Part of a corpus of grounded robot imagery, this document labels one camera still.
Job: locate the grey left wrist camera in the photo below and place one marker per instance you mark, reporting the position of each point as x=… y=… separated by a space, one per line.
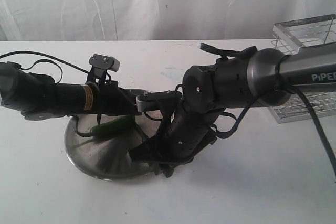
x=104 y=62

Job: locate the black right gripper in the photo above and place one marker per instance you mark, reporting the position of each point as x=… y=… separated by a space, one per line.
x=178 y=147

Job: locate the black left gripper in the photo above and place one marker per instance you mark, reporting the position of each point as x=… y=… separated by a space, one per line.
x=112 y=100

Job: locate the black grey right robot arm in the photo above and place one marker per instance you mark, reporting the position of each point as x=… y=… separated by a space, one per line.
x=211 y=101

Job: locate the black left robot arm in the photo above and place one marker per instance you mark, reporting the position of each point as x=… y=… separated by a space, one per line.
x=39 y=97

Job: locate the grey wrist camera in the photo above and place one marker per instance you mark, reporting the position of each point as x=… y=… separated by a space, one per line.
x=104 y=62
x=157 y=100

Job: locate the chrome wire utensil rack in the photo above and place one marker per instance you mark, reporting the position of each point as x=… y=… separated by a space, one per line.
x=296 y=37

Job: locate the white backdrop curtain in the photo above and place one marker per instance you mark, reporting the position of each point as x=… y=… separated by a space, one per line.
x=151 y=19

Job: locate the green cucumber piece with stem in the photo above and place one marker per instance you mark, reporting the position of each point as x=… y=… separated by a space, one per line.
x=109 y=129

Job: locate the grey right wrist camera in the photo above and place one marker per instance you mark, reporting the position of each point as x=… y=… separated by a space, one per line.
x=157 y=100

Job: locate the round stainless steel plate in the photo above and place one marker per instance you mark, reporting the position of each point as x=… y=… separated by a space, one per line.
x=108 y=158

